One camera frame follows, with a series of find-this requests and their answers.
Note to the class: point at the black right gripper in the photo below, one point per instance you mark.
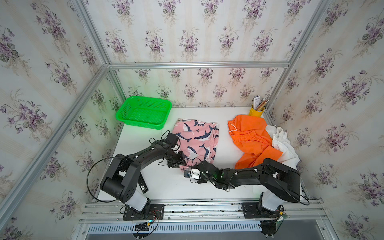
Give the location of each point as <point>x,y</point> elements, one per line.
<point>200,181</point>

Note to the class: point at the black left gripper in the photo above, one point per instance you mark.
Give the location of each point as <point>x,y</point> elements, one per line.
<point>180,161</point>

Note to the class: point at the pink shark print shorts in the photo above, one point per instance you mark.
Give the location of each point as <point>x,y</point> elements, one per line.
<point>199,141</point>

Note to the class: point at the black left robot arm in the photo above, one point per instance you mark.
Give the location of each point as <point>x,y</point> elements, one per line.
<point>122,175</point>

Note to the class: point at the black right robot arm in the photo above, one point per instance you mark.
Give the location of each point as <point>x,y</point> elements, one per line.
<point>282,182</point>

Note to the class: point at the orange shorts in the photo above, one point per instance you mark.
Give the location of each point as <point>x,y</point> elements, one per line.
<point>249,134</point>

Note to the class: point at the black remote-like device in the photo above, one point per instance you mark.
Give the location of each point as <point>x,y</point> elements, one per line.
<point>143,184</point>

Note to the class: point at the green plastic basket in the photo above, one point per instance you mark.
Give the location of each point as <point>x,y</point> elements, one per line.
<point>144,112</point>

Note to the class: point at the small green-lit circuit board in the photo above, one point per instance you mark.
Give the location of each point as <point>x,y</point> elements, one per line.
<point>142,227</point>

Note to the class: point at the yellow pen cup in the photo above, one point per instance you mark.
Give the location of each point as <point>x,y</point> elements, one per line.
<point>255,113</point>

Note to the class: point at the white cloth garment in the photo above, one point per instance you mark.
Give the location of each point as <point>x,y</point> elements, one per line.
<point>280,142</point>

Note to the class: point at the pencils in cup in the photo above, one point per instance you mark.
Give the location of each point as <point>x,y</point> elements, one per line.
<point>259,103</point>

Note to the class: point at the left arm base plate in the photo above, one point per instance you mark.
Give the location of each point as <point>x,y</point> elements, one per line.
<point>149,212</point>

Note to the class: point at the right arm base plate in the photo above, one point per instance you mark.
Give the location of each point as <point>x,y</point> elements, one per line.
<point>257,211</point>

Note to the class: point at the aluminium front rail frame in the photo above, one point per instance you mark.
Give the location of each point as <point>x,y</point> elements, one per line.
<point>198,216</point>

